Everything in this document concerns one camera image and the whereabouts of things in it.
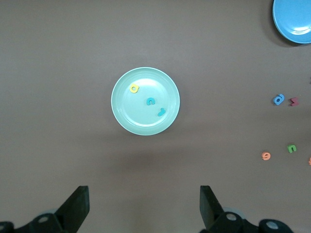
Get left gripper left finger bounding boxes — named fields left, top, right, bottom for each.
left=0, top=185, right=90, bottom=233

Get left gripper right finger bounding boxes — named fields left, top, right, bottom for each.
left=199, top=185, right=293, bottom=233

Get green round plate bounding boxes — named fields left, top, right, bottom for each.
left=110, top=67, right=181, bottom=136

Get brown table cover mat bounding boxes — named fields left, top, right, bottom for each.
left=0, top=0, right=311, bottom=233

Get blue round plate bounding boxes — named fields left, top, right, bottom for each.
left=272, top=0, right=311, bottom=45

